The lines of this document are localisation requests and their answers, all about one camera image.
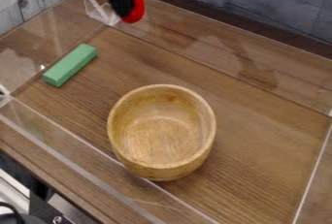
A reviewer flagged red plush strawberry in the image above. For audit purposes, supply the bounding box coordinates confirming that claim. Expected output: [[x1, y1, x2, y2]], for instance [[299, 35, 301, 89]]
[[122, 0, 146, 23]]

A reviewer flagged green rectangular block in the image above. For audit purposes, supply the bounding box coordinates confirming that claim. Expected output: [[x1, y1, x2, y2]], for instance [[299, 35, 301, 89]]
[[43, 44, 98, 87]]

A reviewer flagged wooden bowl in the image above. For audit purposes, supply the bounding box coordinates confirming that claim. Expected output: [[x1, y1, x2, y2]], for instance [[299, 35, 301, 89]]
[[106, 84, 217, 181]]

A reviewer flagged clear acrylic tray wall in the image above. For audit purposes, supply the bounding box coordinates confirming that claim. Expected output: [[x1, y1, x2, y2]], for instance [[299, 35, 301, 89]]
[[0, 0, 332, 224]]

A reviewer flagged black metal bracket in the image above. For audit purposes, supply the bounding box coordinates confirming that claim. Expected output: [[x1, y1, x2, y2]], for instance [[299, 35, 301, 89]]
[[28, 192, 75, 224]]

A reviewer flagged black cable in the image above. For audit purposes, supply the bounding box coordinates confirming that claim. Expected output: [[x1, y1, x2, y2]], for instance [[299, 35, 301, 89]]
[[0, 201, 26, 224]]

